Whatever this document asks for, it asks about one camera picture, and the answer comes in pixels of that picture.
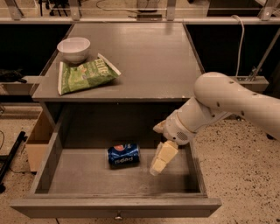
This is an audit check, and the green chip bag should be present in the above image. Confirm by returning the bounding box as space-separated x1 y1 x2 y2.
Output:
58 53 121 95

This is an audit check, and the white ceramic bowl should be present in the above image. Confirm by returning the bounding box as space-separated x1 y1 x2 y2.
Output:
57 37 90 64

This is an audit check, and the black stand leg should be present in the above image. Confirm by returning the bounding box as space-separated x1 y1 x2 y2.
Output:
0 131 27 193

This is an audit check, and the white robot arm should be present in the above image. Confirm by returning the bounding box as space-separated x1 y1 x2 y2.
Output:
150 72 280 176

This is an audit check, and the black object on rail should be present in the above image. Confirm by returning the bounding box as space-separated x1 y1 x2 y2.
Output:
0 69 27 83

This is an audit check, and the blue pepsi can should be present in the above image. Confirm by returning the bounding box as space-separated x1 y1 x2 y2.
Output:
107 143 140 166

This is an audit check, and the open grey top drawer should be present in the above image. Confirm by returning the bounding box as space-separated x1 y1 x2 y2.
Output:
10 102 222 219

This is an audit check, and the white cable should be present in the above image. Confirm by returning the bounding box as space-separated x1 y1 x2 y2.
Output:
231 14 245 77

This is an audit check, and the grey cabinet counter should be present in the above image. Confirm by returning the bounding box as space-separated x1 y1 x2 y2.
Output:
31 22 212 133

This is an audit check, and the grey metal rail frame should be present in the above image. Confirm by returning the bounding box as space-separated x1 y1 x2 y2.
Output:
0 0 280 96

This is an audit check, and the cardboard box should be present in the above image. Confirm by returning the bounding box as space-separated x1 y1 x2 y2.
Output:
25 111 53 172

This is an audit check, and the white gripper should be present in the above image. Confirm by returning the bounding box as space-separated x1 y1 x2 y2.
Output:
150 110 195 176

